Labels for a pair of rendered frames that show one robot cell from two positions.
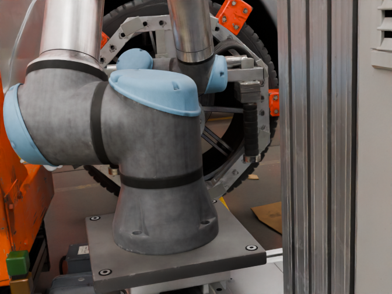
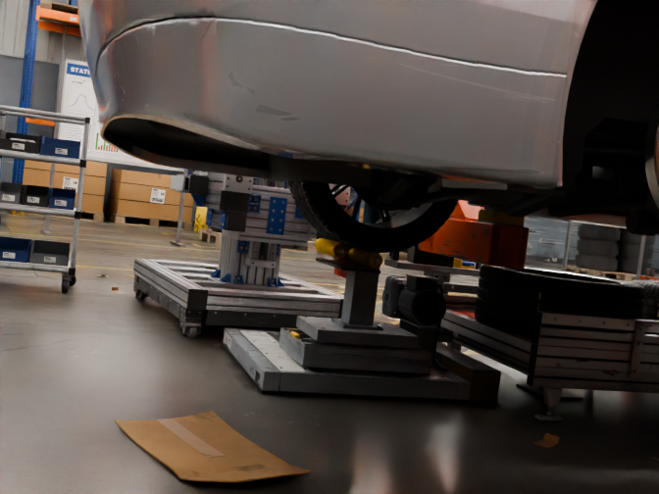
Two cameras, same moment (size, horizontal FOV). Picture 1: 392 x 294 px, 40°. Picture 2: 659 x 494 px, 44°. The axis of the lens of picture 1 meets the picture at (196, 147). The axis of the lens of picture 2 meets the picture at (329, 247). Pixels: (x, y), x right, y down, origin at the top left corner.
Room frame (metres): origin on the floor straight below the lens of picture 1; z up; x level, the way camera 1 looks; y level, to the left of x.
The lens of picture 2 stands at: (4.71, -0.68, 0.68)
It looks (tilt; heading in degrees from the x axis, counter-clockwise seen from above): 3 degrees down; 169
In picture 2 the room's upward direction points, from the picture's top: 7 degrees clockwise
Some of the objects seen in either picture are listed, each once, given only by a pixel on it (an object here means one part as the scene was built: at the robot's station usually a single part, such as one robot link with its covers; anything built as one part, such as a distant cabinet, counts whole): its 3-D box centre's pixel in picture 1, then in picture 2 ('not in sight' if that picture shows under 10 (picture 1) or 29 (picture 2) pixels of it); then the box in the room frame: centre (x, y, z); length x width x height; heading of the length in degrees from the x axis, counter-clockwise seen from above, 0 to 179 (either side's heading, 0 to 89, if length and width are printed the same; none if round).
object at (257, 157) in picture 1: (251, 130); not in sight; (1.31, -0.14, 0.83); 0.04 x 0.04 x 0.16
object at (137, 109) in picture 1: (152, 119); not in sight; (0.72, 0.06, 0.98); 0.13 x 0.12 x 0.14; 79
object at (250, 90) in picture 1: (247, 89); not in sight; (1.34, -0.14, 0.93); 0.09 x 0.05 x 0.05; 6
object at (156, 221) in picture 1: (163, 199); not in sight; (0.72, 0.05, 0.87); 0.15 x 0.15 x 0.10
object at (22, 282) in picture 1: (21, 284); not in sight; (1.03, 0.38, 0.59); 0.04 x 0.04 x 0.04; 6
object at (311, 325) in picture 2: not in sight; (359, 301); (1.70, 0.07, 0.32); 0.40 x 0.30 x 0.28; 96
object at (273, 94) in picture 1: (280, 101); not in sight; (1.57, -0.26, 0.85); 0.09 x 0.08 x 0.07; 96
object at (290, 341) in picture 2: not in sight; (353, 349); (1.70, 0.07, 0.13); 0.50 x 0.36 x 0.10; 96
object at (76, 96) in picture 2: not in sight; (123, 152); (-4.56, -1.24, 0.97); 1.50 x 0.50 x 1.95; 103
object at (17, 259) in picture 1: (18, 262); not in sight; (1.03, 0.38, 0.64); 0.04 x 0.04 x 0.04; 6
